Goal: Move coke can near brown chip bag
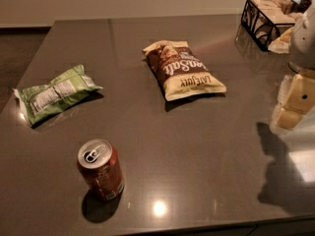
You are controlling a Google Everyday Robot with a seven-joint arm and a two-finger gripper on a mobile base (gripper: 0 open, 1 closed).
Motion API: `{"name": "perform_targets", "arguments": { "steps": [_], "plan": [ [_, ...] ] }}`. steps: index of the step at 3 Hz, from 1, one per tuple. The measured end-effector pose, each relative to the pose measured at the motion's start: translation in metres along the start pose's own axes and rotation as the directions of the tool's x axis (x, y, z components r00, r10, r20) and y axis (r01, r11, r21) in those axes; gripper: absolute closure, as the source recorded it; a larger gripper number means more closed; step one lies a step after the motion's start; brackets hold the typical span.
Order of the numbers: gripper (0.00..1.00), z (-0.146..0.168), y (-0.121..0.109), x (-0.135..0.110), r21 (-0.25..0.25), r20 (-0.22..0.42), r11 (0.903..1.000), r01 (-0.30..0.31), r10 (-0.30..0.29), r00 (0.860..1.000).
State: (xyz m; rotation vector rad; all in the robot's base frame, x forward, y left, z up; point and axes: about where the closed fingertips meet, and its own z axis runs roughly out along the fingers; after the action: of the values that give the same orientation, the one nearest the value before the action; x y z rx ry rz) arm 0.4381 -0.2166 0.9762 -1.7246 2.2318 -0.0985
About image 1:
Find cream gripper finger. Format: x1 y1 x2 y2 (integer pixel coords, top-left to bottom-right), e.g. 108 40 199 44
274 73 315 130

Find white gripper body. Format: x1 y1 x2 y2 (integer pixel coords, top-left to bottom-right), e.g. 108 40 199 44
288 0 315 73

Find red coke can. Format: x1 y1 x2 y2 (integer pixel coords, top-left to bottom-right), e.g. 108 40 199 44
77 139 124 201

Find brown chip bag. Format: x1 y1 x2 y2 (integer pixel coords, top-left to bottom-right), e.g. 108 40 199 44
143 40 226 101

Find green chip bag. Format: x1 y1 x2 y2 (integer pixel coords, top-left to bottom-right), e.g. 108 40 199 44
14 65 101 127

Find cream snack packet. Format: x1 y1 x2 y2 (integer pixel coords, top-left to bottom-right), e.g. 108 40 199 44
268 28 293 54

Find black wire basket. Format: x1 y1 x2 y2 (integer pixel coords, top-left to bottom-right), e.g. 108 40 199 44
241 0 295 51

